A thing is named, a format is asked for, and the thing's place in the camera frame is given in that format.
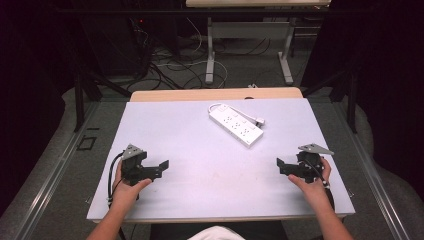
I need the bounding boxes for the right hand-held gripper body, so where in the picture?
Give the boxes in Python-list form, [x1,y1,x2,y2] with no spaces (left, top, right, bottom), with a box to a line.
[295,142,335,184]

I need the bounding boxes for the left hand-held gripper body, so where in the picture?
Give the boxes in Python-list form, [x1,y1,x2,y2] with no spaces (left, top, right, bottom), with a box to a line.
[120,143,158,187]

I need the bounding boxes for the white power strip cable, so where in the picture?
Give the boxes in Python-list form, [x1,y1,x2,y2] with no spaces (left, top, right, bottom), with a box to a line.
[207,102,266,127]

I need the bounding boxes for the white power strip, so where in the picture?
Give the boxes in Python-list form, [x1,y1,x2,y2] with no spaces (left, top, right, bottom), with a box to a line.
[208,103,265,149]

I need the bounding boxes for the person's right hand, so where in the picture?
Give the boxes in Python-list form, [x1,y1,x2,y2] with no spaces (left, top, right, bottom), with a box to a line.
[287,157,333,202]

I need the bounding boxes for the person's left hand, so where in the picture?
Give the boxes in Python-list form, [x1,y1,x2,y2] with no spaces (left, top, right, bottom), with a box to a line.
[111,162,153,208]

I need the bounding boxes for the white table mat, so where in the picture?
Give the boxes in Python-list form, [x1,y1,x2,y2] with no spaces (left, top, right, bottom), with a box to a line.
[86,97,356,222]

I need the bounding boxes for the wooden table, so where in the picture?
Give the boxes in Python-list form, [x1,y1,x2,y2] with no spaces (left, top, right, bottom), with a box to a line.
[129,86,304,103]

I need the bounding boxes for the black metal stand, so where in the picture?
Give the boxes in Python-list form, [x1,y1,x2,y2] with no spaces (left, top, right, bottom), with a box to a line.
[300,64,360,135]
[73,63,133,133]

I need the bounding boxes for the person's white shorts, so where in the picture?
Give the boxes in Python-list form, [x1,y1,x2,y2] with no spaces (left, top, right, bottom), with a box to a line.
[187,225,246,240]

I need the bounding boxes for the black equipment cabinet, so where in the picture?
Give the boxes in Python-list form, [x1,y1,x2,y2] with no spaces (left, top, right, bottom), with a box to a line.
[78,13,153,78]

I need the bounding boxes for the white background desk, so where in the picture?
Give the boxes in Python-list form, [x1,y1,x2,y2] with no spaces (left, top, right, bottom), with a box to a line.
[185,0,332,86]

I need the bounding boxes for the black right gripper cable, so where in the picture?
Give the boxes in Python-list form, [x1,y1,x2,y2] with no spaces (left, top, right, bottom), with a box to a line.
[300,159,336,212]

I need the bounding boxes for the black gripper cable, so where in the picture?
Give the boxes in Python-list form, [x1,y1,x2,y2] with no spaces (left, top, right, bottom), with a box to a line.
[106,152,125,205]
[300,159,336,212]

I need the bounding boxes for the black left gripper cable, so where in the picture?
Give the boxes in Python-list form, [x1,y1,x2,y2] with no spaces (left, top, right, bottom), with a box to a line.
[106,152,125,205]

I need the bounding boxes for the black floor socket frame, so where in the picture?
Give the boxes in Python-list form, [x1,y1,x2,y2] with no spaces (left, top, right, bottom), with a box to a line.
[76,135,98,152]

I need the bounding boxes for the aluminium floor rail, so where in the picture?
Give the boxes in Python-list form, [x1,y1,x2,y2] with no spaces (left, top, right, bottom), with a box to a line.
[331,100,412,240]
[12,100,102,240]

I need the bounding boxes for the bundle of floor cables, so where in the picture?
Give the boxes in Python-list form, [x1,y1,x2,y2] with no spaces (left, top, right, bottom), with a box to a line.
[131,16,230,91]

